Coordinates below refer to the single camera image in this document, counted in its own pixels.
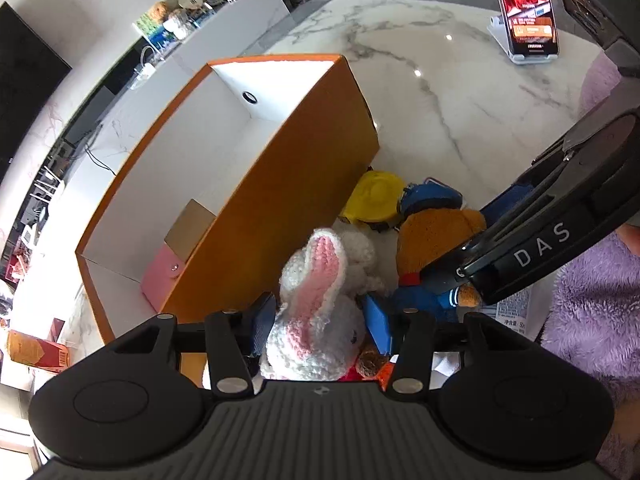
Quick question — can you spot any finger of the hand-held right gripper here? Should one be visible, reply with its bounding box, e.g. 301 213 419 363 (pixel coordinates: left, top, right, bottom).
419 244 482 307
477 146 572 235

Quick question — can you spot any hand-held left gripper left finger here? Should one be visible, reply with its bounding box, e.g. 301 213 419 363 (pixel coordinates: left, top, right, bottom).
112 292 277 395

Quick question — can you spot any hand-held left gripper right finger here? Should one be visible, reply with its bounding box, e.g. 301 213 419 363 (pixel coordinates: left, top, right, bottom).
364 294 533 395

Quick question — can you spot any white crochet bunny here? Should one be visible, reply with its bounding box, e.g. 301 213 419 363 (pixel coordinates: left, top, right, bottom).
257 227 386 382

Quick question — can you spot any plush bear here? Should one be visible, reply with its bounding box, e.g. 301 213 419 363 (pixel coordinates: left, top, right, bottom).
390 177 488 323

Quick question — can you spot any pink wallet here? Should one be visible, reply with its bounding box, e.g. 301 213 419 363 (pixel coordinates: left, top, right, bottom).
140 242 188 313

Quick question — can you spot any small brown cardboard box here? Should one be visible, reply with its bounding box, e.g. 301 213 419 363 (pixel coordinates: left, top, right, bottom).
164 198 218 261

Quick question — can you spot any orange cardboard box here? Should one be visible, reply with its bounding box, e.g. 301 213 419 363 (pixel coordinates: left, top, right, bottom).
75 54 381 347

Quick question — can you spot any orange red crochet toy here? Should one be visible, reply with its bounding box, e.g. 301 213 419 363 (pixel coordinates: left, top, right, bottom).
345 357 397 392

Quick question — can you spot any white printed packet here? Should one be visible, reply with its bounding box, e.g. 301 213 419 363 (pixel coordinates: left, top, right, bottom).
492 292 540 342

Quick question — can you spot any yellow round toy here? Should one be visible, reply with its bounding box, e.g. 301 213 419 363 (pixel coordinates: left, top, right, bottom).
339 170 408 232

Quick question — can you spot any white phone stand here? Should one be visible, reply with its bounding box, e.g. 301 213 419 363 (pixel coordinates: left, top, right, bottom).
487 15 563 66

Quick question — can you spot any smartphone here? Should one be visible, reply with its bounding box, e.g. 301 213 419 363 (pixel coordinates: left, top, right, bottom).
490 0 561 58

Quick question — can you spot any orange drink bottle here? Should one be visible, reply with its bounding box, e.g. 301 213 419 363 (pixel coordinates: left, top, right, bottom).
6 329 71 373

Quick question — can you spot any white television cabinet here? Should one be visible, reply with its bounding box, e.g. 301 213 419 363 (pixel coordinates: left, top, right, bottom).
0 0 293 311

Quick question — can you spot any white router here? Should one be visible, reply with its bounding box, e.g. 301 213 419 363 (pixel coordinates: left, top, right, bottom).
27 157 68 206

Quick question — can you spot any painted picture card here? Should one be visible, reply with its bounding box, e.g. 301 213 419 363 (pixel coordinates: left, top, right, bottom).
132 0 211 55

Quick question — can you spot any white flower pot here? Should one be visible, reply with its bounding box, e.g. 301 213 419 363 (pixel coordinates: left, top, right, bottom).
167 10 193 39

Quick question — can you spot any black television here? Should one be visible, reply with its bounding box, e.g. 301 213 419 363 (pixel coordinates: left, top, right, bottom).
0 1 73 186

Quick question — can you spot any black cable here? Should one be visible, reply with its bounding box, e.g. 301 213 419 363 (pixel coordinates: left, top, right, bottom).
82 127 128 173

